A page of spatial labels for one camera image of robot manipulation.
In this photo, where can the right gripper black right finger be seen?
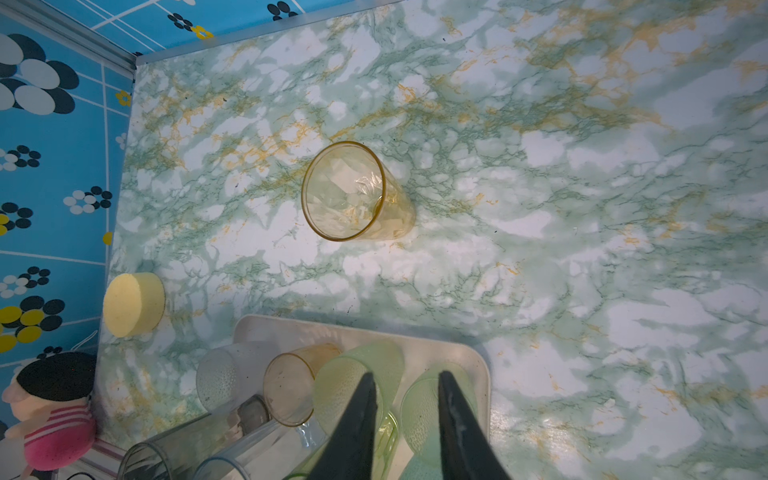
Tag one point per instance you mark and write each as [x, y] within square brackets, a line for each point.
[465, 452]

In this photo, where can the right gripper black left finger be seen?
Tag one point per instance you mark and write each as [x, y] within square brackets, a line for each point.
[349, 452]

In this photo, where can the tall teal front glass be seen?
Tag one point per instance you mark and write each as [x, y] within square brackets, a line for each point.
[417, 469]

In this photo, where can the tall green glass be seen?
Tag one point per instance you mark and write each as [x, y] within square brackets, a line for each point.
[384, 447]

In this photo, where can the tall light blue glass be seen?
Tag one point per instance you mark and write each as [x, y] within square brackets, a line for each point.
[272, 451]

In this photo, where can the short pale green glass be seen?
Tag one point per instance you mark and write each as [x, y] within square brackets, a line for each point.
[419, 410]

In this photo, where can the short light green glass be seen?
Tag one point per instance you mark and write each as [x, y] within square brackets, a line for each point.
[338, 379]

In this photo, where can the short amber glass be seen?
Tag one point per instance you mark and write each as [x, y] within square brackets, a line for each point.
[289, 382]

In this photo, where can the short clear glass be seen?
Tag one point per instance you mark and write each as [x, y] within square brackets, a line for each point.
[228, 376]

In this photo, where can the tall dark grey glass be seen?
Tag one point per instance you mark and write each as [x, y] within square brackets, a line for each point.
[177, 453]

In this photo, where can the tall amber back glass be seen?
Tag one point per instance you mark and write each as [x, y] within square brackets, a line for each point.
[348, 194]

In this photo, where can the beige rectangular tray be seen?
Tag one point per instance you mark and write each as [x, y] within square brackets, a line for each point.
[283, 334]

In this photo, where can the yellow round sponge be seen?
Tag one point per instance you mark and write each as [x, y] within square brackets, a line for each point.
[134, 304]

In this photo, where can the pink plush doll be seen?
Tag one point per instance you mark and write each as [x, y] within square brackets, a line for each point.
[51, 399]

